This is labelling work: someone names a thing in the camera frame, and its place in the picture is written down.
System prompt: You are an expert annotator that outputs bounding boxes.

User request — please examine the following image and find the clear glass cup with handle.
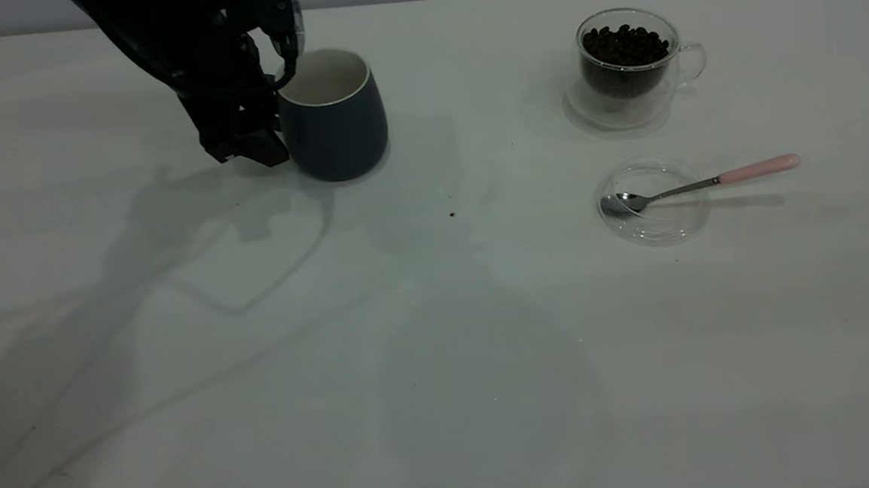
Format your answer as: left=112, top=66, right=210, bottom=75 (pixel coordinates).
left=575, top=3, right=710, bottom=105

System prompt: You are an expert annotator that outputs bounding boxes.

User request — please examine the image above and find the metal spoon with pink handle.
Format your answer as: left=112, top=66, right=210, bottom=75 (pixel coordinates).
left=598, top=153, right=805, bottom=221

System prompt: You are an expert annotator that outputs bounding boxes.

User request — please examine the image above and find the clear round glass dish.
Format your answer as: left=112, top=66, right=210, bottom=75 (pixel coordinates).
left=596, top=154, right=712, bottom=249

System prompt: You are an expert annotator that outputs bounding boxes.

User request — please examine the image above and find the roasted coffee beans heap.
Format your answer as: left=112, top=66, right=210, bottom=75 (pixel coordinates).
left=581, top=22, right=673, bottom=100

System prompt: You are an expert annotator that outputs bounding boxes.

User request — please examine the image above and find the clear glass saucer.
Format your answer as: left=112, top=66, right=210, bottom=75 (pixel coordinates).
left=562, top=63, right=681, bottom=133

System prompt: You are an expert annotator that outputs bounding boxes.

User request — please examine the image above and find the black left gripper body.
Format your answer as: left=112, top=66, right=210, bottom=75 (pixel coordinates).
left=175, top=35, right=283, bottom=151

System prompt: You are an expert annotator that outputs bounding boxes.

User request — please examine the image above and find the dark grey ceramic mug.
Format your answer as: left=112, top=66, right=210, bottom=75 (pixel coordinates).
left=274, top=45, right=392, bottom=185

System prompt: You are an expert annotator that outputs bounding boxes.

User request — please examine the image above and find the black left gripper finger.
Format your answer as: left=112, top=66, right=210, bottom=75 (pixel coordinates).
left=240, top=27, right=283, bottom=83
left=200, top=127, right=291, bottom=173

